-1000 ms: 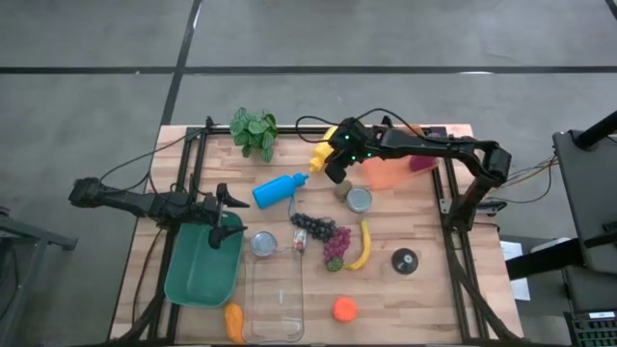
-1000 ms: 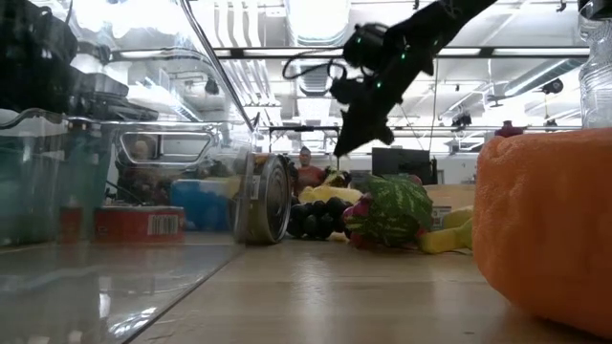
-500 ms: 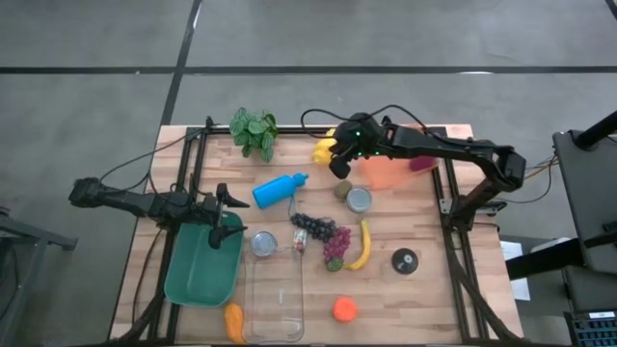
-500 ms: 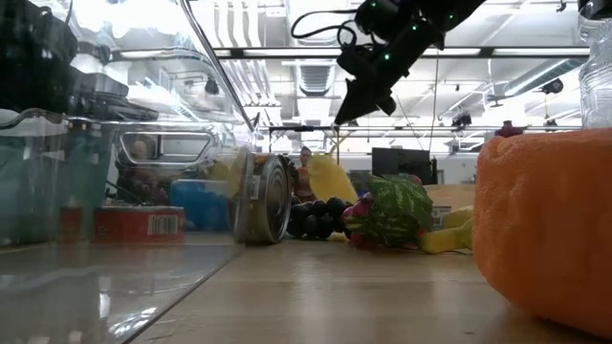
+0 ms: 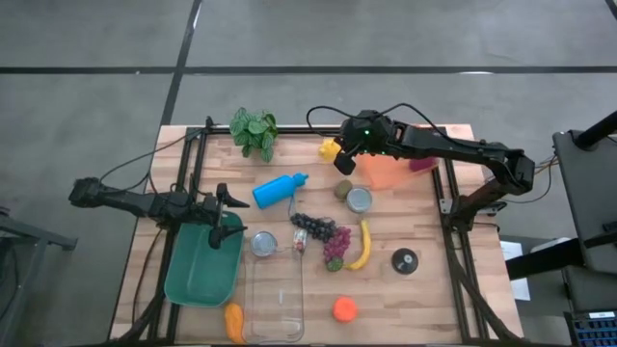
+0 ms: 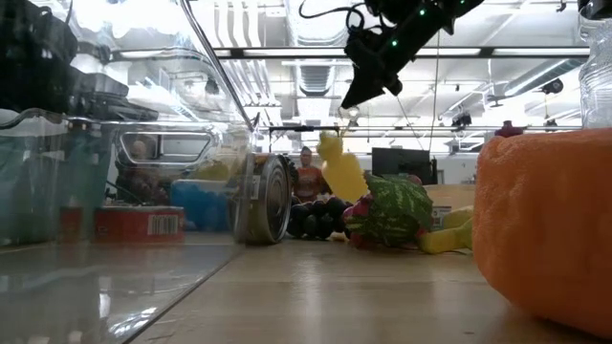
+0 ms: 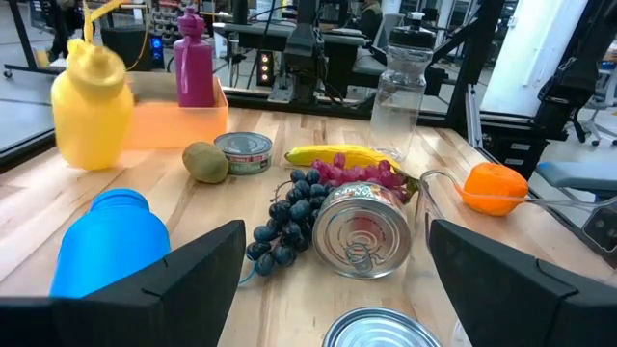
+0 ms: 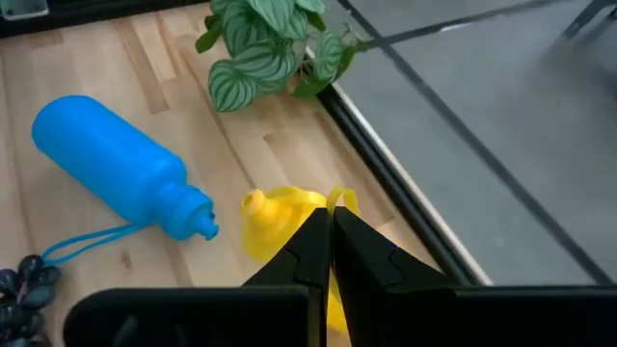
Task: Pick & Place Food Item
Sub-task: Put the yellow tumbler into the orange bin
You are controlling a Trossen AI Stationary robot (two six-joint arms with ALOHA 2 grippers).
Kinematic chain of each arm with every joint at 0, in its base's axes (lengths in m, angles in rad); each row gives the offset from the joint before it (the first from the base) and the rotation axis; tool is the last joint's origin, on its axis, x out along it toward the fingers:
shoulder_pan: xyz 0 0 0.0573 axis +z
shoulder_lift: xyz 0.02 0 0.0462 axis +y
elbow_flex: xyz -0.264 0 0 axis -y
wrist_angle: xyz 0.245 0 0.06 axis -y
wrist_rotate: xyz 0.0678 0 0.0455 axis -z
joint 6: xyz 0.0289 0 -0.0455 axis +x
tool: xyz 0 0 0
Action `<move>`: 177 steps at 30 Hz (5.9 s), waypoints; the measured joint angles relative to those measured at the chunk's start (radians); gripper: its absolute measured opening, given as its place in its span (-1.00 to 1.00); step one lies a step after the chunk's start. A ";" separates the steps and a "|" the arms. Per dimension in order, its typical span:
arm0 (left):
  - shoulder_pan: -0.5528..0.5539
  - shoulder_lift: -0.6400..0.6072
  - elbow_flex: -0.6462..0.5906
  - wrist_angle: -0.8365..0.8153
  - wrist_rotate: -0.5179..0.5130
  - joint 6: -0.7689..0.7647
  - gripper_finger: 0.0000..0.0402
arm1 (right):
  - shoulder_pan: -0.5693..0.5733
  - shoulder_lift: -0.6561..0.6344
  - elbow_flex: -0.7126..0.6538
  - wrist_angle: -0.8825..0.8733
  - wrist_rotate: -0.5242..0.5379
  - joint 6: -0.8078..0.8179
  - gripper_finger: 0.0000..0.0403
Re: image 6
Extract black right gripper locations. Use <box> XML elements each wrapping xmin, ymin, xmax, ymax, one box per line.
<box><xmin>339</xmin><ymin>26</ymin><xmax>422</xmax><ymax>110</ymax></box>

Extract yellow squeeze bottle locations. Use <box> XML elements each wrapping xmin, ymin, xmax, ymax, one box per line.
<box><xmin>316</xmin><ymin>131</ymin><xmax>370</xmax><ymax>204</ymax></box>

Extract red grapes with green leaf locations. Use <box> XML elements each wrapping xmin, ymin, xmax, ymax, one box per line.
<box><xmin>341</xmin><ymin>171</ymin><xmax>435</xmax><ymax>250</ymax></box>

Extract purple squeeze bottle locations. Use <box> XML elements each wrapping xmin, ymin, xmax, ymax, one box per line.
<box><xmin>493</xmin><ymin>119</ymin><xmax>526</xmax><ymax>140</ymax></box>

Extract dark blue toy grapes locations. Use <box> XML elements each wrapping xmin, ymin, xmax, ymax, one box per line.
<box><xmin>285</xmin><ymin>195</ymin><xmax>354</xmax><ymax>241</ymax></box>

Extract clear bottle with black cap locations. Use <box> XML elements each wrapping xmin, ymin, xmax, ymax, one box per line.
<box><xmin>577</xmin><ymin>0</ymin><xmax>612</xmax><ymax>131</ymax></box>

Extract orange toy fruit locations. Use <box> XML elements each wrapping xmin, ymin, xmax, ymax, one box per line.
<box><xmin>471</xmin><ymin>127</ymin><xmax>612</xmax><ymax>341</ymax></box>

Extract black computer monitor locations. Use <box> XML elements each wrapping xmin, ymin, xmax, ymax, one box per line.
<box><xmin>371</xmin><ymin>147</ymin><xmax>439</xmax><ymax>186</ymax></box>

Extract overhead light bar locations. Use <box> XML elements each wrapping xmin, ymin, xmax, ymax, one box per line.
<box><xmin>213</xmin><ymin>46</ymin><xmax>592</xmax><ymax>60</ymax></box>

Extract person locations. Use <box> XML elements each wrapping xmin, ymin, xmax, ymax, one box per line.
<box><xmin>292</xmin><ymin>146</ymin><xmax>332</xmax><ymax>204</ymax></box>

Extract orange translucent plastic bin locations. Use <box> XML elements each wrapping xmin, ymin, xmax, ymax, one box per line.
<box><xmin>423</xmin><ymin>183</ymin><xmax>478</xmax><ymax>211</ymax></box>

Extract tall silver tin can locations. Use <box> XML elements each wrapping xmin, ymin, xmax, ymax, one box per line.
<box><xmin>228</xmin><ymin>152</ymin><xmax>294</xmax><ymax>247</ymax></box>

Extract flat tin can red label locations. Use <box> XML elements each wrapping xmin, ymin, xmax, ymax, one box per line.
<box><xmin>59</xmin><ymin>204</ymin><xmax>186</xmax><ymax>245</ymax></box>

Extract clear plastic container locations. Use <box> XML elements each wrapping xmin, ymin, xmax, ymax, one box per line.
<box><xmin>0</xmin><ymin>0</ymin><xmax>257</xmax><ymax>344</ymax></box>

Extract black background table frame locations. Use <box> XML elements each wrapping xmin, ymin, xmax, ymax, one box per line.
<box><xmin>267</xmin><ymin>124</ymin><xmax>345</xmax><ymax>154</ymax></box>

